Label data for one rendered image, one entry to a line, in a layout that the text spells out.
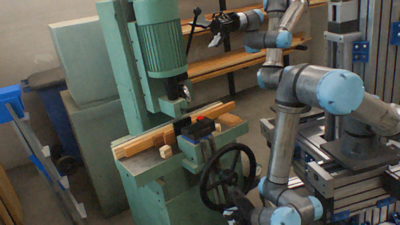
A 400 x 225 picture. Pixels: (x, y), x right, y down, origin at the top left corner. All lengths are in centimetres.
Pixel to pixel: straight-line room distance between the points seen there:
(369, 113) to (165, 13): 79
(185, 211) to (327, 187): 61
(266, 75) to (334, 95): 91
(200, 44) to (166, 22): 279
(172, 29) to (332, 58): 73
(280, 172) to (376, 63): 69
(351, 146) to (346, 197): 22
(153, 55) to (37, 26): 235
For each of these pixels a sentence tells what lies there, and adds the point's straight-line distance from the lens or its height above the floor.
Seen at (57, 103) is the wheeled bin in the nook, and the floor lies 72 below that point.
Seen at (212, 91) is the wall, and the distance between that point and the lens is 424.
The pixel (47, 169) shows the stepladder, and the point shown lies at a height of 68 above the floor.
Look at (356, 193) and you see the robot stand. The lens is 147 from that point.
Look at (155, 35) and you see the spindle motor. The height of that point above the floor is 137.
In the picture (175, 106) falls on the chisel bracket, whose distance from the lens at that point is 137.
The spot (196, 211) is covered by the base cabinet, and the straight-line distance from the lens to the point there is 149.
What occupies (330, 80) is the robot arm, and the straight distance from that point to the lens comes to 87.
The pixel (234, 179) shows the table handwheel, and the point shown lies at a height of 81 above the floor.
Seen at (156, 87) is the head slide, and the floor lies 112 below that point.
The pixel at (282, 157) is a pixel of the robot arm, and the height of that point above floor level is 99.
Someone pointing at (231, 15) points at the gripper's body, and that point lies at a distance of 140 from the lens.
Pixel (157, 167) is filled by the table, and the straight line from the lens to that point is 127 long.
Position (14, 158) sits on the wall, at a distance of 384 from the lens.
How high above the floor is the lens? 155
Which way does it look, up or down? 23 degrees down
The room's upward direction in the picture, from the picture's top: 9 degrees counter-clockwise
